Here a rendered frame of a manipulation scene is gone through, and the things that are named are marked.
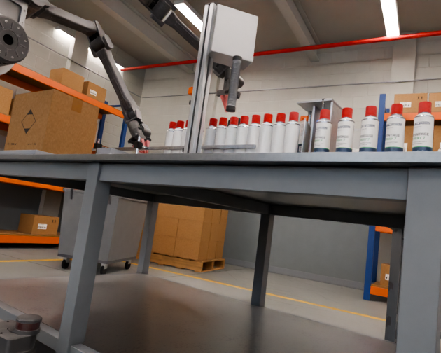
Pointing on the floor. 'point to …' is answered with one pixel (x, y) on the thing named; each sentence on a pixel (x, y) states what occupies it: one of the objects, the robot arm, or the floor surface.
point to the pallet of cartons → (188, 237)
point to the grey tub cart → (137, 219)
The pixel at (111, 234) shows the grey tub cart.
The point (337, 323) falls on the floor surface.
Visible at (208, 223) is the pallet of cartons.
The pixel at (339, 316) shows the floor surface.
